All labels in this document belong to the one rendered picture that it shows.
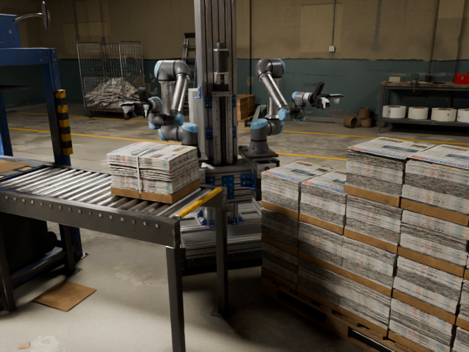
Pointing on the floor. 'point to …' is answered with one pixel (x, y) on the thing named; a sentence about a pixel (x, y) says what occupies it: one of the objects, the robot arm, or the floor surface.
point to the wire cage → (102, 95)
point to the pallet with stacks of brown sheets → (245, 109)
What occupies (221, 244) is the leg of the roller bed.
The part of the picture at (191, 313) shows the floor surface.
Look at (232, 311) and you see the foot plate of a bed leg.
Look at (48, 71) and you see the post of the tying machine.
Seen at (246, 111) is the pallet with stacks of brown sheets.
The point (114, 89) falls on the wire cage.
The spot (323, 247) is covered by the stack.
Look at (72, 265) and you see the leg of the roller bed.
